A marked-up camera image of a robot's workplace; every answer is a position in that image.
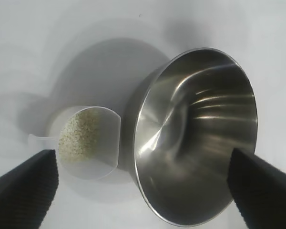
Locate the stainless steel mixing bowl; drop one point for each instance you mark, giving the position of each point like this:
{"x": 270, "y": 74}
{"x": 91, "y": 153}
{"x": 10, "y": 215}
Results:
{"x": 205, "y": 133}

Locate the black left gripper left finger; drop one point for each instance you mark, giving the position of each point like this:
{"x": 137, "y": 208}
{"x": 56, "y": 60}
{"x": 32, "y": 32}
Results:
{"x": 21, "y": 190}

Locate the white rice grains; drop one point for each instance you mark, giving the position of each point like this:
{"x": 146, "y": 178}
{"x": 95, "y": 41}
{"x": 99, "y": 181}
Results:
{"x": 78, "y": 136}

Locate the clear plastic measuring cup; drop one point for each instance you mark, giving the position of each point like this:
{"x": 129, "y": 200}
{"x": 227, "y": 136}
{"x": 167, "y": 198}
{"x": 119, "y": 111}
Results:
{"x": 107, "y": 148}

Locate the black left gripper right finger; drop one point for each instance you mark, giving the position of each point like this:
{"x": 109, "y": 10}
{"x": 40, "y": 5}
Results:
{"x": 262, "y": 188}

